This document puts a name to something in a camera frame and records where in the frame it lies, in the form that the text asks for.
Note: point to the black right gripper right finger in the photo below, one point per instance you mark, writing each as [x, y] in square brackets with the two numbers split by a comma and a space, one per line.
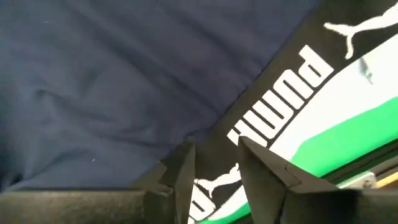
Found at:
[280, 199]

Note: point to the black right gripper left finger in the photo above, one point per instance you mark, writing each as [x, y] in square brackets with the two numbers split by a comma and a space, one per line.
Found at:
[93, 207]

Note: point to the navy garment with white label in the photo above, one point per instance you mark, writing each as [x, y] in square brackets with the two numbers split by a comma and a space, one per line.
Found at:
[124, 77]

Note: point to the green table mat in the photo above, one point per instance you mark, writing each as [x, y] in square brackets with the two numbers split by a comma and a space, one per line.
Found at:
[342, 140]

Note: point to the small metal bracket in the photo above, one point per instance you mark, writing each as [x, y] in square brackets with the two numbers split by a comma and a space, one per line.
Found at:
[357, 182]

